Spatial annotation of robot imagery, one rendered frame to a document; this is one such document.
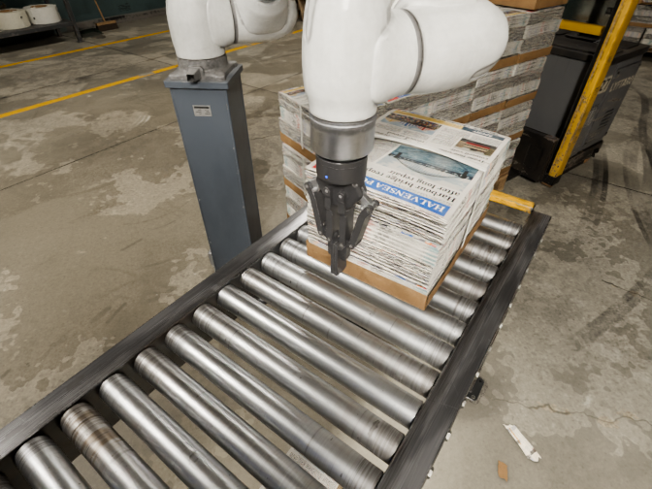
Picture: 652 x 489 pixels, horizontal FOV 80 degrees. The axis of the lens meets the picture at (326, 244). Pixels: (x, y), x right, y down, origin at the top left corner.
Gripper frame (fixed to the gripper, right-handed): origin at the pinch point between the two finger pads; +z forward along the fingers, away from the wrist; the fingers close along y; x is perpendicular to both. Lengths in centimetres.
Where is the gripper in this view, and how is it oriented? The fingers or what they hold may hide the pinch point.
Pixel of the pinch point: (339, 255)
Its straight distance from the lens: 68.5
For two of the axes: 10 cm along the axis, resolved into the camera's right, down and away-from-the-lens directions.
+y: -8.1, -3.8, 4.5
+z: 0.0, 7.6, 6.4
